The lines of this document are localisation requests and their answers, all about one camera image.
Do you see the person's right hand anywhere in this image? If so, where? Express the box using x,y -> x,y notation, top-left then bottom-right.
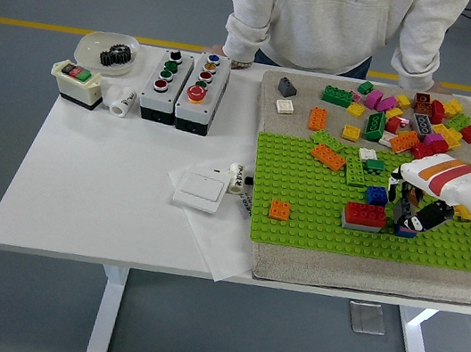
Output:
199,41 -> 258,73

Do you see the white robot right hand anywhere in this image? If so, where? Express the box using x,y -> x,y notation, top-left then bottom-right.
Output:
379,144 -> 471,244

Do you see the person's left hand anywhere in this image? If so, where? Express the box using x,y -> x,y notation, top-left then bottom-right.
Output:
426,79 -> 455,96

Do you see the dark grey sloped brick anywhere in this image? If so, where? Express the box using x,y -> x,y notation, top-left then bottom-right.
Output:
391,193 -> 419,225
276,75 -> 301,99

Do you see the blue square brick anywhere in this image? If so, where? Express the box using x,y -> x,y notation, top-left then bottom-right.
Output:
363,184 -> 391,209
390,223 -> 418,241

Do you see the dark green long brick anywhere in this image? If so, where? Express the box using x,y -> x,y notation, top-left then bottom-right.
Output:
362,109 -> 389,144

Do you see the brown brick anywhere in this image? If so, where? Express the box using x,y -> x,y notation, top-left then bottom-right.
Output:
411,91 -> 434,116
404,186 -> 425,209

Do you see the large red brick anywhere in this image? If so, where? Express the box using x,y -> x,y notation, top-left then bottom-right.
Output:
409,142 -> 440,165

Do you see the grey long brick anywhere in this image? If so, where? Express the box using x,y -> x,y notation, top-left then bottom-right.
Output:
337,211 -> 385,237
408,111 -> 436,138

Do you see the orange long brick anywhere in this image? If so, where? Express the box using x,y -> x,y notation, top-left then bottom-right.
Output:
307,142 -> 349,174
387,127 -> 422,158

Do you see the magenta curved brick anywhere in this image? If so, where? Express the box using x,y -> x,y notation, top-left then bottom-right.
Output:
374,94 -> 399,115

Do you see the magenta square brick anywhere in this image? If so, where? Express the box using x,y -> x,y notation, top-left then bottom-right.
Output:
393,217 -> 421,235

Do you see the small red brick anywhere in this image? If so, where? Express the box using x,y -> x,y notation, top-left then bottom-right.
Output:
383,116 -> 411,137

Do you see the small dark green brick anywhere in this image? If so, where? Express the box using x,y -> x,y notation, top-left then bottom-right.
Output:
362,157 -> 386,176

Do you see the white square brick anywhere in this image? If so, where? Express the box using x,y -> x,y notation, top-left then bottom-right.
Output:
273,97 -> 298,117
356,146 -> 379,164

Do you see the lime green long brick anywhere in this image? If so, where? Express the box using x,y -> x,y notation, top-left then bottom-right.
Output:
308,127 -> 348,154
341,156 -> 371,190

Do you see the red long brick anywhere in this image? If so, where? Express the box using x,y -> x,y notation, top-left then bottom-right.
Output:
340,200 -> 389,231

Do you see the yellow square brick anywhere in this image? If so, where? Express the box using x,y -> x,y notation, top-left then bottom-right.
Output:
340,123 -> 364,144

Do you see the orange square brick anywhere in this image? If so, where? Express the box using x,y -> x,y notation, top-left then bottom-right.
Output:
266,198 -> 293,224

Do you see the grey emergency-stop control box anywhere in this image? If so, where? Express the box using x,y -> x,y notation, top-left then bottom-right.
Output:
170,47 -> 235,140

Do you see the grey four-button control box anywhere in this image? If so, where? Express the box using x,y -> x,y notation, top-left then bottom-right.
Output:
136,44 -> 197,127

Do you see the black gear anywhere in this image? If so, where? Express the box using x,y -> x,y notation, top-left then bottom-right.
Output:
96,41 -> 134,74

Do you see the white pipe tee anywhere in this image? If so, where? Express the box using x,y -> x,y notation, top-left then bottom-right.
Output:
97,82 -> 139,121

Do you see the person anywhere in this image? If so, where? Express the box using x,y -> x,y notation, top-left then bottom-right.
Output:
212,0 -> 471,97

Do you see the white plastic bowl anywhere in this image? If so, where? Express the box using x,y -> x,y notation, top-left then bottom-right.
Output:
70,26 -> 143,81

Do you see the small white pipe fitting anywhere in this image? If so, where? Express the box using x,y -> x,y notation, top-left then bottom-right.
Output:
224,161 -> 249,197

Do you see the grey-brown mat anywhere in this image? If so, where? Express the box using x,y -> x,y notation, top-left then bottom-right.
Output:
228,63 -> 471,316

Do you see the green studded baseplate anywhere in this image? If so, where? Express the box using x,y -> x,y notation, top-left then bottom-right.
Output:
238,125 -> 471,280

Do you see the silver floor plate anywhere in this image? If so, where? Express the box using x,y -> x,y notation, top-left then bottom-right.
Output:
344,299 -> 391,338

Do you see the white label strip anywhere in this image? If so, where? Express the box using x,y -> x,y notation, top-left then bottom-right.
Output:
234,190 -> 257,221

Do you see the yellow floor tape line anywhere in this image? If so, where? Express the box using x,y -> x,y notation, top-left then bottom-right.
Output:
0,5 -> 471,104

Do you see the white paper sheet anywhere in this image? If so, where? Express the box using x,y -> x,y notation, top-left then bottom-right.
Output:
150,159 -> 269,289

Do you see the white wall switch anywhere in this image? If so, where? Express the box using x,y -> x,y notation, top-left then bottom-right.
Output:
169,164 -> 232,218

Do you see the cream switch box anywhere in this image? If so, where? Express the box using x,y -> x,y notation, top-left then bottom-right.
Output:
44,56 -> 109,115

